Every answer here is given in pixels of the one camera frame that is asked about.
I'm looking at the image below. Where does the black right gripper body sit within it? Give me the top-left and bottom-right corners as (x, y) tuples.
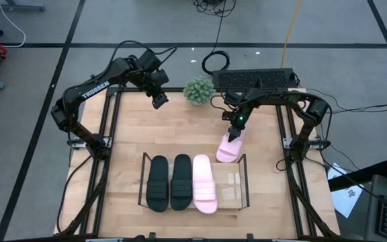
(222, 108), (250, 132)

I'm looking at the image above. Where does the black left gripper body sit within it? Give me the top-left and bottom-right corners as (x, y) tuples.
(144, 69), (171, 97)

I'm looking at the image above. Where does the pink rubber slide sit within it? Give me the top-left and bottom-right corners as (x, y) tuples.
(191, 154), (219, 215)
(215, 128), (247, 164)

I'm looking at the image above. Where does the black rubber slide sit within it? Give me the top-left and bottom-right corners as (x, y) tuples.
(169, 153), (194, 212)
(145, 155), (171, 213)

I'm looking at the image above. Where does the green artificial plant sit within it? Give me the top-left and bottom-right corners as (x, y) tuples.
(182, 76), (216, 107)

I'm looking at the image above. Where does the white paper sheet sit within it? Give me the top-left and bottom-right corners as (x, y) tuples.
(327, 162), (366, 219)

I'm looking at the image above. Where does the grey metal base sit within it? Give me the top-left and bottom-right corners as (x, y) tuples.
(0, 0), (46, 13)

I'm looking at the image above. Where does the grey laptop with keyboard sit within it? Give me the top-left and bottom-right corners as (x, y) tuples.
(363, 174), (387, 242)

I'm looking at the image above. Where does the black aluminium table frame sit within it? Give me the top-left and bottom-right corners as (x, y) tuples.
(54, 86), (341, 242)

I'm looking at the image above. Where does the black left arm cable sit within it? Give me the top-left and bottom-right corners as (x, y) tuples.
(111, 40), (179, 68)

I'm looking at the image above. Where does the coiled black cable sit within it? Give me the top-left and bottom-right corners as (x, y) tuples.
(201, 0), (231, 77)

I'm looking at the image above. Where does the black cable bundle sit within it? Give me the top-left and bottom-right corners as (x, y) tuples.
(192, 0), (238, 18)

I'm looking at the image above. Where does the yellow cable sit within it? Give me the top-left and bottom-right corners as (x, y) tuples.
(279, 0), (304, 69)

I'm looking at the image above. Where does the white cable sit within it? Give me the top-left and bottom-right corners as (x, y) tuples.
(0, 0), (27, 48)

